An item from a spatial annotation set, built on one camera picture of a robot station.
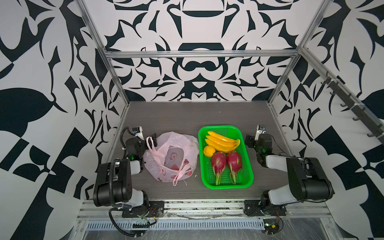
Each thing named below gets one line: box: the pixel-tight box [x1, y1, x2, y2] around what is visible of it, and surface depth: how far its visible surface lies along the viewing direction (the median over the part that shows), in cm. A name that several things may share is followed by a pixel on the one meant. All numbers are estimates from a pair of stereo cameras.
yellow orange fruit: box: [203, 145, 216, 158], surface depth 89 cm
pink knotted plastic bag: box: [143, 131, 200, 186], surface depth 82 cm
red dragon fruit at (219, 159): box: [211, 151, 227, 186], surface depth 83 cm
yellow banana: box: [205, 131, 241, 153], surface depth 95 cm
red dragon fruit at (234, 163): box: [226, 150, 243, 185], surface depth 84 cm
